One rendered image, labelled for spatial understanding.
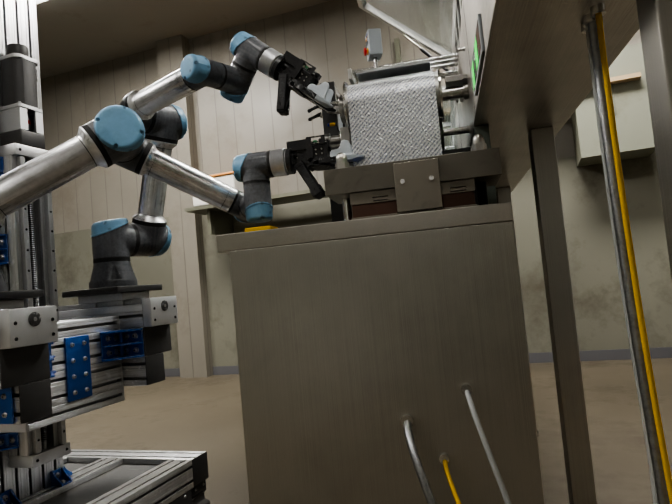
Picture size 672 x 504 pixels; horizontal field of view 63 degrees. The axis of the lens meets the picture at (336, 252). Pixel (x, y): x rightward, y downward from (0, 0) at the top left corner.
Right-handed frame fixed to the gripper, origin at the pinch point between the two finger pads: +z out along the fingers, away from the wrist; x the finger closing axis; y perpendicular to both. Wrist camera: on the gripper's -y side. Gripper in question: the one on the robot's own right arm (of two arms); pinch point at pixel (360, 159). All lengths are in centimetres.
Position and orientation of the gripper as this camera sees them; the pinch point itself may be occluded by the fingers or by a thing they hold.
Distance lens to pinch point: 150.3
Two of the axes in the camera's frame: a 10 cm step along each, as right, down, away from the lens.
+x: 2.0, 0.4, 9.8
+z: 9.8, -1.0, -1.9
